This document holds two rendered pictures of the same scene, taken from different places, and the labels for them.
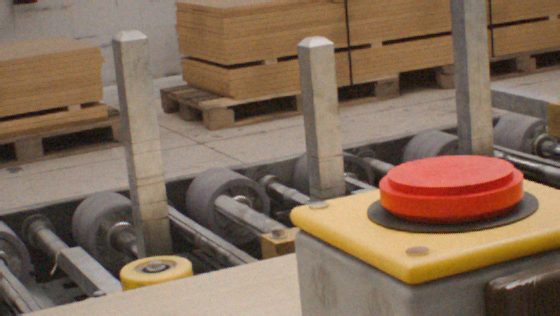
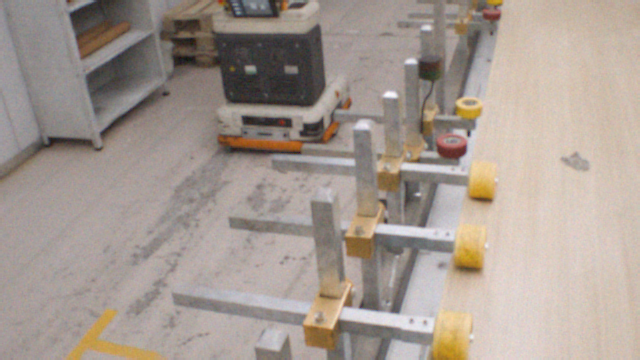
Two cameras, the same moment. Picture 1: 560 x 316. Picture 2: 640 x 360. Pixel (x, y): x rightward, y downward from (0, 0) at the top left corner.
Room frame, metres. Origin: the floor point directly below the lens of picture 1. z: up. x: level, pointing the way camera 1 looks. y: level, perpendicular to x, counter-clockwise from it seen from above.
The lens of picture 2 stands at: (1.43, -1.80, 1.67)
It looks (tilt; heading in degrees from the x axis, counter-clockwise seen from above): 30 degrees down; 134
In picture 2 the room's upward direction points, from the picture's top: 5 degrees counter-clockwise
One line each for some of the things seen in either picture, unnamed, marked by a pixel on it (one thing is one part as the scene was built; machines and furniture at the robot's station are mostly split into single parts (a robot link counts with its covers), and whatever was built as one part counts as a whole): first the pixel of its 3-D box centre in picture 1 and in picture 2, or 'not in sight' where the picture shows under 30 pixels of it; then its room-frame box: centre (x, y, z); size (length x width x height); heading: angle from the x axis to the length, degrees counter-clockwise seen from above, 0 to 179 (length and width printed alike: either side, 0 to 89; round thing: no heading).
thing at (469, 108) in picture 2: not in sight; (469, 119); (0.57, -0.26, 0.85); 0.08 x 0.08 x 0.11
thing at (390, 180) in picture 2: not in sight; (392, 167); (0.64, -0.76, 0.95); 0.14 x 0.06 x 0.05; 114
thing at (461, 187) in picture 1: (451, 199); not in sight; (0.33, -0.04, 1.22); 0.04 x 0.04 x 0.02
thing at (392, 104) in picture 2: not in sight; (395, 184); (0.64, -0.74, 0.89); 0.04 x 0.04 x 0.48; 24
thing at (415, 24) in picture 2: not in sight; (446, 25); (-0.02, 0.57, 0.83); 0.43 x 0.03 x 0.04; 24
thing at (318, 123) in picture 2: not in sight; (285, 108); (-1.15, 0.62, 0.16); 0.67 x 0.64 x 0.25; 113
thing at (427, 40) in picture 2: not in sight; (428, 101); (0.43, -0.28, 0.89); 0.04 x 0.04 x 0.48; 24
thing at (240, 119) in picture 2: not in sight; (267, 121); (-1.00, 0.33, 0.23); 0.41 x 0.02 x 0.08; 23
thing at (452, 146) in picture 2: not in sight; (451, 158); (0.65, -0.50, 0.85); 0.08 x 0.08 x 0.11
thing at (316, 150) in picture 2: not in sight; (379, 156); (0.47, -0.58, 0.84); 0.43 x 0.03 x 0.04; 24
